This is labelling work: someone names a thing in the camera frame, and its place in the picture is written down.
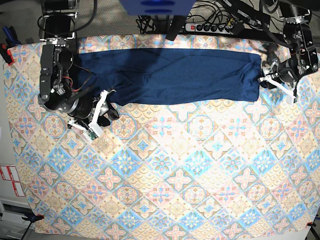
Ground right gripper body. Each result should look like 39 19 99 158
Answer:
68 95 110 125

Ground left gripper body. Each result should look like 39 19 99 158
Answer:
261 58 300 88

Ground blue long-sleeve T-shirt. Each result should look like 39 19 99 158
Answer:
77 48 262 106

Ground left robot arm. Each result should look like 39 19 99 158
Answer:
258 0 319 106

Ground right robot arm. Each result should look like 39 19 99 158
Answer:
37 0 120 133

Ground red white label stickers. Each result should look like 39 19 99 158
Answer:
0 164 25 197

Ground white power strip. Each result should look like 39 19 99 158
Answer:
184 23 233 35

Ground red black clamp left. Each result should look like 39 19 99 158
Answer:
0 43 15 66

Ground blue clamp upper left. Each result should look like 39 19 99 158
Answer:
2 26 21 48

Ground blue clamp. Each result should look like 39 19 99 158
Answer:
21 213 44 223
2 26 21 48

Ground patterned tile tablecloth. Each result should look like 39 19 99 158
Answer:
0 43 320 240

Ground blue clamp lower left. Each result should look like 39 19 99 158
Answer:
21 213 44 223

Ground orange clamp lower right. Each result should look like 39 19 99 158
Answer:
306 222 317 228

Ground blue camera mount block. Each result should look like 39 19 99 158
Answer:
120 0 196 16

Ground dark red black post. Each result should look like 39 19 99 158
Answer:
165 15 187 41

